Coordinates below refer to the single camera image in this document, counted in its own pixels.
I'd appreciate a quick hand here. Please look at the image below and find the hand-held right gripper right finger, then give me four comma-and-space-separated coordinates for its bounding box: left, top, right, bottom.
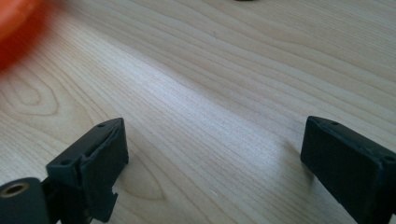
300, 115, 396, 224

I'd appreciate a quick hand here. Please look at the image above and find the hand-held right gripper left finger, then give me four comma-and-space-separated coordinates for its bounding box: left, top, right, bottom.
41, 117, 130, 224

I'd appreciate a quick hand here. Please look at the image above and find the orange plastic container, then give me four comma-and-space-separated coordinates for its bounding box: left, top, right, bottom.
0, 0, 48, 72

